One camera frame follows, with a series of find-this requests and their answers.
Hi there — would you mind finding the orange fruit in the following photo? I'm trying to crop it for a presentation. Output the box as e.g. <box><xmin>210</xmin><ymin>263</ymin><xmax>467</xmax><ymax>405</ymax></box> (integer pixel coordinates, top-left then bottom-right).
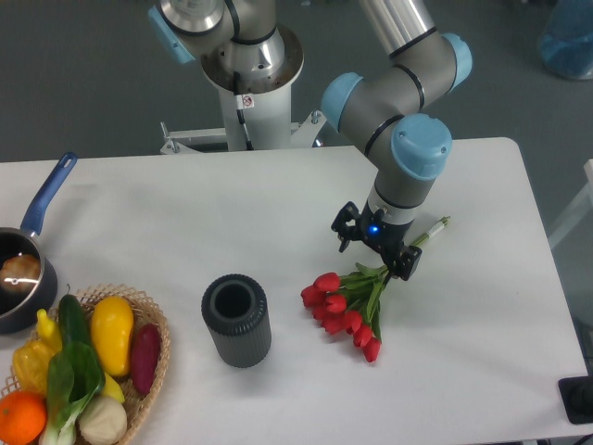
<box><xmin>1</xmin><ymin>390</ymin><xmax>47</xmax><ymax>444</ymax></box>

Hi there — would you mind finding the white frame at right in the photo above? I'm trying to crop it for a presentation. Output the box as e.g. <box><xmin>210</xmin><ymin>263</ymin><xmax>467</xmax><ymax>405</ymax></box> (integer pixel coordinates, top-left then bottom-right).
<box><xmin>548</xmin><ymin>159</ymin><xmax>592</xmax><ymax>250</ymax></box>

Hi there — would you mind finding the green bok choy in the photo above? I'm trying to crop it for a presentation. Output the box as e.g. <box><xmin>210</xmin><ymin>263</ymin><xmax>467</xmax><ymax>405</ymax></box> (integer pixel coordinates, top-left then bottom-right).
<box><xmin>40</xmin><ymin>341</ymin><xmax>105</xmax><ymax>444</ymax></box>

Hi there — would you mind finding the black device at edge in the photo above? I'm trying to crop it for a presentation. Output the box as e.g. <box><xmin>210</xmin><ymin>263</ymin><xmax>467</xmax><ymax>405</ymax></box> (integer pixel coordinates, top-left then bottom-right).
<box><xmin>558</xmin><ymin>376</ymin><xmax>592</xmax><ymax>425</ymax></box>

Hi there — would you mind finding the woven wicker basket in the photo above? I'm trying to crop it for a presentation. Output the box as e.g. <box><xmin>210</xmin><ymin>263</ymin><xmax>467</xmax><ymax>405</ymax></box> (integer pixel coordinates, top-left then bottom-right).
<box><xmin>1</xmin><ymin>285</ymin><xmax>170</xmax><ymax>444</ymax></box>

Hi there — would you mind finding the dark green cucumber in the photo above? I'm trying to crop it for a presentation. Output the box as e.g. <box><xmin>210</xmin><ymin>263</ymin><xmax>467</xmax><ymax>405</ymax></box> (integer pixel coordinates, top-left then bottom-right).
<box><xmin>58</xmin><ymin>294</ymin><xmax>92</xmax><ymax>346</ymax></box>

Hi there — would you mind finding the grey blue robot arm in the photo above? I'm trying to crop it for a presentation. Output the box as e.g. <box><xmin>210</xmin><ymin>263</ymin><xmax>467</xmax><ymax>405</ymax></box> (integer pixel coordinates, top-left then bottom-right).
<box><xmin>148</xmin><ymin>1</ymin><xmax>473</xmax><ymax>280</ymax></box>

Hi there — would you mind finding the yellow mango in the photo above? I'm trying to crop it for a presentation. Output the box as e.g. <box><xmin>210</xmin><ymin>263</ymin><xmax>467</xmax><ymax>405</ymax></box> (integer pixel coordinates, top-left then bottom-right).
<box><xmin>91</xmin><ymin>296</ymin><xmax>134</xmax><ymax>377</ymax></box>

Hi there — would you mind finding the blue translucent container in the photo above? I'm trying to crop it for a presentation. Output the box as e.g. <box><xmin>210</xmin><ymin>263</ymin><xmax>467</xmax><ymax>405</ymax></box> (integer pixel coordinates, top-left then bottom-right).
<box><xmin>537</xmin><ymin>0</ymin><xmax>592</xmax><ymax>81</ymax></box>

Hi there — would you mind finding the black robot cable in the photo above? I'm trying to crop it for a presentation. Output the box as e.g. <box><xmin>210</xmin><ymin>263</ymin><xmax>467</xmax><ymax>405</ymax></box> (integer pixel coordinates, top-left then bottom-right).
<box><xmin>233</xmin><ymin>70</ymin><xmax>255</xmax><ymax>152</ymax></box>

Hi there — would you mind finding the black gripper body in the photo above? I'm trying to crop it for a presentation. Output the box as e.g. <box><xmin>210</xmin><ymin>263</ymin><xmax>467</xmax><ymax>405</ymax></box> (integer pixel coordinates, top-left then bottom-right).
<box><xmin>360</xmin><ymin>199</ymin><xmax>413</xmax><ymax>253</ymax></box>

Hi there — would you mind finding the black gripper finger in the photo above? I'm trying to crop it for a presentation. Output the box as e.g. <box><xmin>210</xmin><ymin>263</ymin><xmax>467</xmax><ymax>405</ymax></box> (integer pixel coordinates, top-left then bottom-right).
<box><xmin>331</xmin><ymin>201</ymin><xmax>363</xmax><ymax>252</ymax></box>
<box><xmin>381</xmin><ymin>243</ymin><xmax>423</xmax><ymax>281</ymax></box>

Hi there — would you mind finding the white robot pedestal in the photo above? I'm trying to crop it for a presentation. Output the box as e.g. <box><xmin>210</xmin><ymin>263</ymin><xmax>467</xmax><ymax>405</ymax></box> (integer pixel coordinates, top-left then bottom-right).
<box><xmin>160</xmin><ymin>25</ymin><xmax>342</xmax><ymax>155</ymax></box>

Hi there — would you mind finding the dark grey ribbed vase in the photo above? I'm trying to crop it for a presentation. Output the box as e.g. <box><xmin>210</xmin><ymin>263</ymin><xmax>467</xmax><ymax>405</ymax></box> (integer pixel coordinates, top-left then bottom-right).
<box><xmin>201</xmin><ymin>273</ymin><xmax>272</xmax><ymax>368</ymax></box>

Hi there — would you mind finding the blue handled saucepan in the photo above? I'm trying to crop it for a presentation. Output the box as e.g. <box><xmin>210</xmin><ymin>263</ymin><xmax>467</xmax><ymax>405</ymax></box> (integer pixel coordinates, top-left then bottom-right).
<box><xmin>1</xmin><ymin>152</ymin><xmax>78</xmax><ymax>335</ymax></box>

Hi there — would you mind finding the purple sweet potato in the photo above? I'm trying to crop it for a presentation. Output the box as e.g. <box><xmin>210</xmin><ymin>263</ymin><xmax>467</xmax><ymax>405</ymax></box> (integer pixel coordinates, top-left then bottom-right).
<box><xmin>130</xmin><ymin>324</ymin><xmax>161</xmax><ymax>396</ymax></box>

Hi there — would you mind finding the red tulip bouquet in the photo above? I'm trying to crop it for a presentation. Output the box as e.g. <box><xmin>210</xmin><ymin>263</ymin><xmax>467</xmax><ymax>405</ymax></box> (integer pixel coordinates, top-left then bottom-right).
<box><xmin>300</xmin><ymin>215</ymin><xmax>452</xmax><ymax>364</ymax></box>

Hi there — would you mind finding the brown bun in pan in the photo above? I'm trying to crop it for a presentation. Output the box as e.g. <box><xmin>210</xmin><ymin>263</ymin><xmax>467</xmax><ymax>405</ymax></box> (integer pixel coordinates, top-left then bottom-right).
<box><xmin>1</xmin><ymin>254</ymin><xmax>41</xmax><ymax>294</ymax></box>

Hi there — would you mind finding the beige garlic bulb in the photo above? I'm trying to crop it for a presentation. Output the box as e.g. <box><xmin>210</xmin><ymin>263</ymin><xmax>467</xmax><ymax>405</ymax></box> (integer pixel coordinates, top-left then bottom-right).
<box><xmin>79</xmin><ymin>396</ymin><xmax>127</xmax><ymax>445</ymax></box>

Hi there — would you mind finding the yellow banana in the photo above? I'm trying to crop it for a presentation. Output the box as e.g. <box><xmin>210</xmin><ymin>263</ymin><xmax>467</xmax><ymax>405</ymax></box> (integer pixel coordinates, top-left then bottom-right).
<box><xmin>36</xmin><ymin>309</ymin><xmax>62</xmax><ymax>352</ymax></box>

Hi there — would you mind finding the yellow bell pepper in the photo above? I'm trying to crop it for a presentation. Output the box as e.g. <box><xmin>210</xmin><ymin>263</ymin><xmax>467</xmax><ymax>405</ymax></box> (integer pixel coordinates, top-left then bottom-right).
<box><xmin>12</xmin><ymin>340</ymin><xmax>55</xmax><ymax>397</ymax></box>

